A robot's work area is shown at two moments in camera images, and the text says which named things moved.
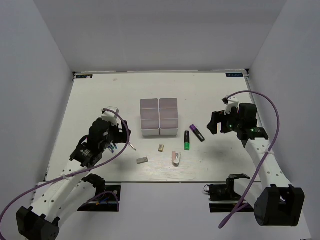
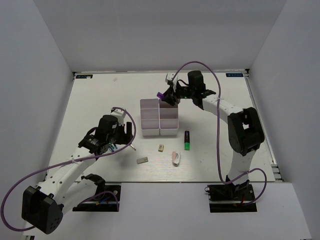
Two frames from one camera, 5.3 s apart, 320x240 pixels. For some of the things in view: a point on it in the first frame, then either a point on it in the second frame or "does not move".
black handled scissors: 132,146 does not move
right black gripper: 217,117 -> 171,95
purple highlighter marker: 197,132 -> 160,95
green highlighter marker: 187,140 does not move
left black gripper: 121,137 does not move
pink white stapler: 176,158 does not move
